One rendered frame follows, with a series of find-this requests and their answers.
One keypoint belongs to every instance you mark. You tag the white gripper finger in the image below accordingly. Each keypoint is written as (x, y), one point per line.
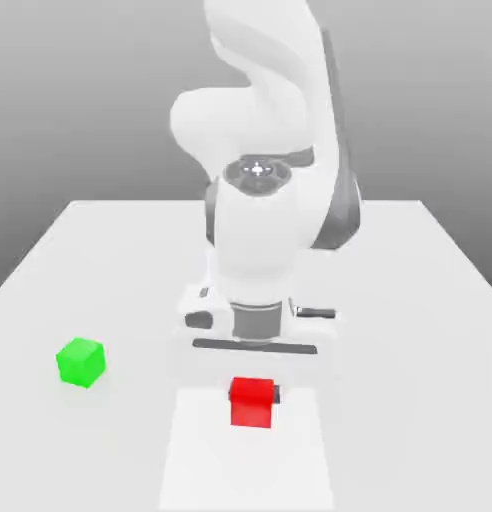
(276, 394)

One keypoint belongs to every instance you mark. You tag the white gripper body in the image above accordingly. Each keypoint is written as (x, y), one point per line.
(254, 358)

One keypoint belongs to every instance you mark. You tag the small red cube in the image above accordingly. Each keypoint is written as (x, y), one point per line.
(250, 404)

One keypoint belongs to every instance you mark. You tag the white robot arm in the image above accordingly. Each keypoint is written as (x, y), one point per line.
(254, 224)

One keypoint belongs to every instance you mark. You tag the small green cube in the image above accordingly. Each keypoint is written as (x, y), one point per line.
(81, 362)

